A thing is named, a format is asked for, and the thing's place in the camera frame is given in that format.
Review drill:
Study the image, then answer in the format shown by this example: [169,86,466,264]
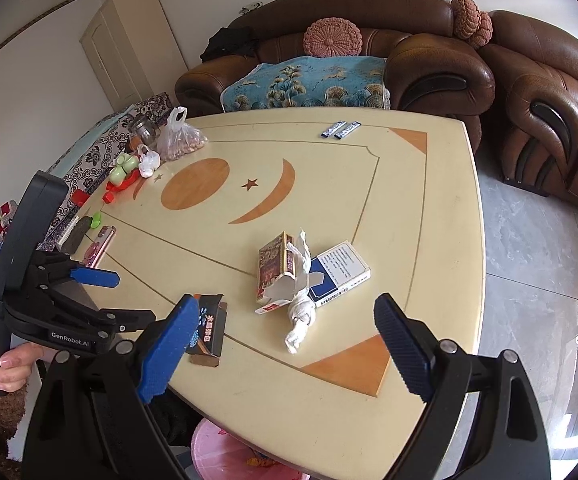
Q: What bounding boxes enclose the pink phone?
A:
[84,225,118,268]

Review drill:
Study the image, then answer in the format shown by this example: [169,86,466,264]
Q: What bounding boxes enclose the plastic bag of nuts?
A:
[156,106,208,162]

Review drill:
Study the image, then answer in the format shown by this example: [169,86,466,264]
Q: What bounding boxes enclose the cream wardrobe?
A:
[80,0,190,111]

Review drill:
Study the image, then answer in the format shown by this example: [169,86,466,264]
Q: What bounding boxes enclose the brown leather armchair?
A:
[479,10,578,218]

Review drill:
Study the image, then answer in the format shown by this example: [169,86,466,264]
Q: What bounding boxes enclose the red patterned cigarette box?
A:
[255,231,302,316]

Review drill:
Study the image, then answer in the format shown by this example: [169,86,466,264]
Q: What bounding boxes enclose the glass teapot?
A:
[129,112,162,153]

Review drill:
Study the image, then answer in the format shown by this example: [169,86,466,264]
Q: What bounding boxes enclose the black white floral cloth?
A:
[34,92,172,256]

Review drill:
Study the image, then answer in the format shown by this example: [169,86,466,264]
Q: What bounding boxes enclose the pink round knitted cushion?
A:
[304,17,363,58]
[451,0,494,50]

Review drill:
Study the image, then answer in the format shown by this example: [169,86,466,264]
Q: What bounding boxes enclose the white blue cigarette box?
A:
[305,241,372,307]

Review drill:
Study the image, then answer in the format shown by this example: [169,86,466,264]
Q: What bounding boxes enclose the black clothing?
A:
[200,26,260,63]

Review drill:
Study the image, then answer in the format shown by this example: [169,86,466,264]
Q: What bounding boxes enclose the brown leather sofa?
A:
[175,0,496,156]

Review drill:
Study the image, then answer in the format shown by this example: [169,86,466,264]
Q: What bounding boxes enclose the red tray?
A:
[103,167,142,204]

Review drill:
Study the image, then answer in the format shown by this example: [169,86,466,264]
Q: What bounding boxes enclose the blue floral sofa cover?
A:
[220,55,392,112]

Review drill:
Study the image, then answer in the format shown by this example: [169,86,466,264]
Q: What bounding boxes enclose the white crumpled plastic bag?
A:
[138,150,161,178]

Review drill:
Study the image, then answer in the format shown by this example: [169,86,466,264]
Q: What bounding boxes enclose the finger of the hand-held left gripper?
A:
[34,252,121,301]
[44,294,157,333]

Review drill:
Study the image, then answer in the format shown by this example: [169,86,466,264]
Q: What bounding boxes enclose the pink trash bin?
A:
[189,417,310,480]

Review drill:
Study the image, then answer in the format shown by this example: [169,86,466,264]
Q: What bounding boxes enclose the dark grey cloth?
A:
[59,216,94,253]

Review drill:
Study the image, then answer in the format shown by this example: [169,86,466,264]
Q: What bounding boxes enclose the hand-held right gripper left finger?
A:
[23,294,200,480]

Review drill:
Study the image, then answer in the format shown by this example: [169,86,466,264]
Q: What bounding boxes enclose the dark brown box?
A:
[189,292,228,368]

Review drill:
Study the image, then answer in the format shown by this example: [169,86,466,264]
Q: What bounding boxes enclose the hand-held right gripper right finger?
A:
[374,292,552,480]

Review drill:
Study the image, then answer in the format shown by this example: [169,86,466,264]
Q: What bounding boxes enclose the person's left hand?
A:
[0,310,44,392]

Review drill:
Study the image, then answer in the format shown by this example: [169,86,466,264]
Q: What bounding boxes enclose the light teal sheet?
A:
[51,107,134,176]

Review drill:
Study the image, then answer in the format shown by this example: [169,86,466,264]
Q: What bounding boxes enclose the white tissue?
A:
[284,229,327,355]

